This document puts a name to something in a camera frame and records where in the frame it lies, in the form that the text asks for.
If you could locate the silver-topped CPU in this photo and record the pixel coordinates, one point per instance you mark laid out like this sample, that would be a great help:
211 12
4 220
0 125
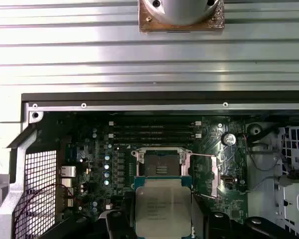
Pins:
162 206

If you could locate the metal socket cover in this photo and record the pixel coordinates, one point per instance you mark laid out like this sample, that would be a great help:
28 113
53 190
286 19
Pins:
215 174

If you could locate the round coin cell battery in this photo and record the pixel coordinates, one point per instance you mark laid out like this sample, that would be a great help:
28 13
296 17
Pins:
228 139

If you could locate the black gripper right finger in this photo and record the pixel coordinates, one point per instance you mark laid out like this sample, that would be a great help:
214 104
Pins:
204 224

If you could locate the blue-topped capacitor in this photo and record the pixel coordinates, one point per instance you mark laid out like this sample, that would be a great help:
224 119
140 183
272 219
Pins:
106 182
106 175
94 135
106 166
106 157
94 129

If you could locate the internal USB port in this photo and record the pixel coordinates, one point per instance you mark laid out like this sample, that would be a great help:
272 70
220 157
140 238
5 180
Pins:
228 179

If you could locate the CPU socket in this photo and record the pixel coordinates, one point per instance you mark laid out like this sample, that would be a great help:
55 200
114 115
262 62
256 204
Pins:
159 161

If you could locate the green motherboard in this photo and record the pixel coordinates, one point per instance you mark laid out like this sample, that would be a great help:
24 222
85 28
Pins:
214 134

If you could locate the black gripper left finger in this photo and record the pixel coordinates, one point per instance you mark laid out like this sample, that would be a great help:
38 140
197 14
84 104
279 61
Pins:
129 219

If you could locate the silver port housing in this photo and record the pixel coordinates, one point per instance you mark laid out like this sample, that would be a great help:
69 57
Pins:
68 171
66 182

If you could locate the blue port connector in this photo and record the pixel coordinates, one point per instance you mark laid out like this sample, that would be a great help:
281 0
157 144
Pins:
73 152

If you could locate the black PC case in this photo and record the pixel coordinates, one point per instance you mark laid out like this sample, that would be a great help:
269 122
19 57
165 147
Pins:
139 107

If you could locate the square brown base plate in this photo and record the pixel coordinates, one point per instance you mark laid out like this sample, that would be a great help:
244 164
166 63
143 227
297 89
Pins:
149 25

